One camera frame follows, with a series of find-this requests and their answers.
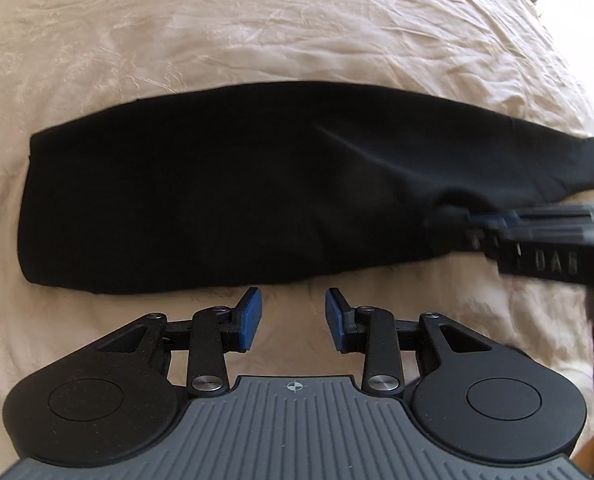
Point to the black pants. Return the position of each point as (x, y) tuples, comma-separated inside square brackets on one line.
[(227, 200)]

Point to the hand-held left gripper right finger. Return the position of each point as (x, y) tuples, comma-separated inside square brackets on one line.
[(336, 320)]

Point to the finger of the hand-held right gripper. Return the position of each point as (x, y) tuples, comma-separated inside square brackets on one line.
[(497, 219)]

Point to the cream embroidered bedspread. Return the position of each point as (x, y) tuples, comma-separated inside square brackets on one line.
[(257, 35)]

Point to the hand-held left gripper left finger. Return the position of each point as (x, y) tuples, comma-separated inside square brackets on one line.
[(249, 320)]

